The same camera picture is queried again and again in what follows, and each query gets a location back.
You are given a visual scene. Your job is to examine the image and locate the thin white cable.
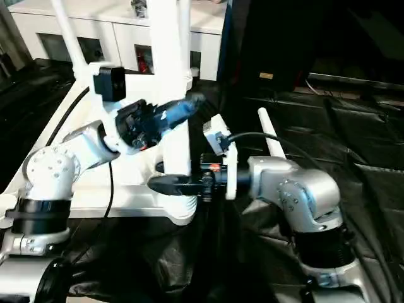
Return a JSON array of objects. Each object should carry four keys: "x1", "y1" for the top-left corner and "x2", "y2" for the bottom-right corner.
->
[{"x1": 304, "y1": 78, "x2": 320, "y2": 95}]

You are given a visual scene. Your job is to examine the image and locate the black covered bench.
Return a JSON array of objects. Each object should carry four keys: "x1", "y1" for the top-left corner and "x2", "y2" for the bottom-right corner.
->
[{"x1": 307, "y1": 73, "x2": 404, "y2": 92}]

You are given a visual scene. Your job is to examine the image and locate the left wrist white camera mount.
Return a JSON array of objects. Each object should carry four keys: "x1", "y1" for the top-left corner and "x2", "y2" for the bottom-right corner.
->
[{"x1": 88, "y1": 62, "x2": 162, "y2": 155}]

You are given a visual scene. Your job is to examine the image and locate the black cabinet with yellow label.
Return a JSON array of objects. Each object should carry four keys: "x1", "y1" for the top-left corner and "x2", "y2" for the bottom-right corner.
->
[{"x1": 227, "y1": 0, "x2": 313, "y2": 92}]

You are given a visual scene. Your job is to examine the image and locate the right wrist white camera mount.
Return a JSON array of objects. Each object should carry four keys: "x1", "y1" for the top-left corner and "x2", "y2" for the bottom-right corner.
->
[{"x1": 203, "y1": 115, "x2": 238, "y2": 200}]

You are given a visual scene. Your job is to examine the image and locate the grey metal rack frame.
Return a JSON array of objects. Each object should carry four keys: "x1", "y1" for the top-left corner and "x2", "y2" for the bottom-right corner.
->
[{"x1": 0, "y1": 0, "x2": 34, "y2": 80}]

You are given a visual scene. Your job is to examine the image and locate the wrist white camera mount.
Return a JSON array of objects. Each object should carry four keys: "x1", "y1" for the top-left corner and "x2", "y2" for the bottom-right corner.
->
[
  {"x1": 88, "y1": 62, "x2": 162, "y2": 155},
  {"x1": 203, "y1": 115, "x2": 238, "y2": 200}
]

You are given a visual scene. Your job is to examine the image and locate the white plastic table top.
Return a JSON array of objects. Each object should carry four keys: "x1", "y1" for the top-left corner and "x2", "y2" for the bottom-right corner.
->
[{"x1": 0, "y1": 71, "x2": 198, "y2": 227}]

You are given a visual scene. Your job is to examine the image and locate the white plastic table leg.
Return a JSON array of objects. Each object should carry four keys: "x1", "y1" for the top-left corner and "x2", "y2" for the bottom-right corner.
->
[
  {"x1": 257, "y1": 107, "x2": 287, "y2": 158},
  {"x1": 148, "y1": 0, "x2": 198, "y2": 220},
  {"x1": 50, "y1": 0, "x2": 91, "y2": 75},
  {"x1": 178, "y1": 0, "x2": 194, "y2": 83}
]

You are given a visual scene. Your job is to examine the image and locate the black work mat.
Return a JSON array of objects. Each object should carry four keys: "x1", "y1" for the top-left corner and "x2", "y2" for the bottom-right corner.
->
[{"x1": 0, "y1": 58, "x2": 404, "y2": 303}]

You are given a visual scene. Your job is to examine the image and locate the white cabinet with glass doors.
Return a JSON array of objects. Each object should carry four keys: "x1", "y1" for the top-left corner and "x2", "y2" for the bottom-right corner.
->
[{"x1": 9, "y1": 0, "x2": 228, "y2": 81}]

